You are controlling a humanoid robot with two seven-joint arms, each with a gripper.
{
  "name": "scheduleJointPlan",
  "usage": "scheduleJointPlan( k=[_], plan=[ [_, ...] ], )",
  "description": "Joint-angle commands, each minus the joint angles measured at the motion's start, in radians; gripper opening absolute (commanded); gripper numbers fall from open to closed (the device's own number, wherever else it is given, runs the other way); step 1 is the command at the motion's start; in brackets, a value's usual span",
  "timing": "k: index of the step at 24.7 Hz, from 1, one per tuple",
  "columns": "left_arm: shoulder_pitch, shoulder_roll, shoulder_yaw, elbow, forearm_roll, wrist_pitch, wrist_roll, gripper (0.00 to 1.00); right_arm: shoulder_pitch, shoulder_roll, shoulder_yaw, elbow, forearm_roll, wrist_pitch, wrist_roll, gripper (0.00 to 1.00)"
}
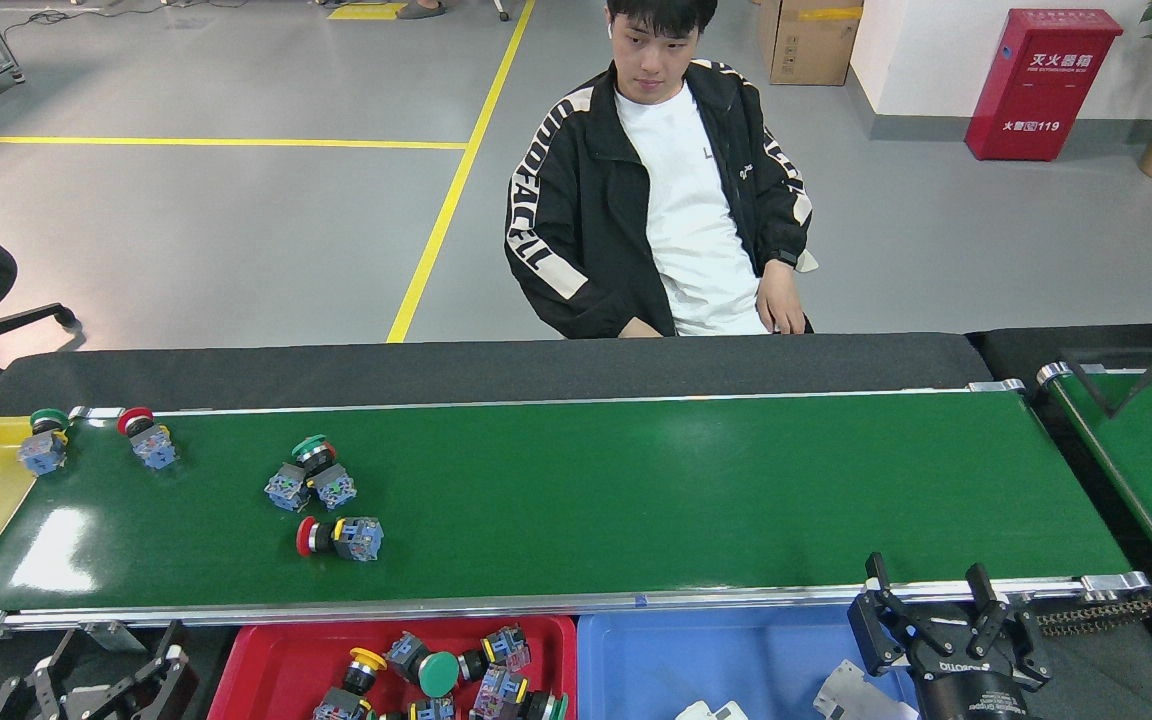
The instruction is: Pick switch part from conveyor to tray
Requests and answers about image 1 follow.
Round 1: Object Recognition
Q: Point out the red fire extinguisher box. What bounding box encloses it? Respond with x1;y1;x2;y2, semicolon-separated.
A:
965;8;1125;162

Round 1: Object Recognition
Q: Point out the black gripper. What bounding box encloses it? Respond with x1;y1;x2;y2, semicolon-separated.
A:
848;553;1052;720

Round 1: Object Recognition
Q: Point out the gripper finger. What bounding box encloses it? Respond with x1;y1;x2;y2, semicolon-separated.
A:
0;630;77;720
86;645;199;720

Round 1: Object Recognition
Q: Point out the blue plastic tray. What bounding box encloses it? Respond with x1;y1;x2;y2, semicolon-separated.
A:
576;605;937;720

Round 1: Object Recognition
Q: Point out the person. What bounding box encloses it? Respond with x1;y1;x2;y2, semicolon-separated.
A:
504;0;814;338

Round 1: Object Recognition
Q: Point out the red plastic tray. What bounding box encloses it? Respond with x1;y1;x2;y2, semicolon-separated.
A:
207;616;579;720

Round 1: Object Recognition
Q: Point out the brown cardboard box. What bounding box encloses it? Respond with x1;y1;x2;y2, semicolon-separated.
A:
757;0;864;87

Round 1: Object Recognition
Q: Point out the person's left hand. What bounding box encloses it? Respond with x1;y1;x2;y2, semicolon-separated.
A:
756;262;807;335

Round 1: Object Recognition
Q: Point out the black conveyor drive chain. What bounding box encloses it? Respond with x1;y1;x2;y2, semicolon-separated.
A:
1036;597;1152;638

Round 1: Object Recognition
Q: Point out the yellow push button switch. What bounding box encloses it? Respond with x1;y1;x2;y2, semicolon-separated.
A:
313;647;389;720

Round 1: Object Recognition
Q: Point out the short green conveyor belt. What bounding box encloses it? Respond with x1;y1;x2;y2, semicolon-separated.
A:
1036;362;1152;595

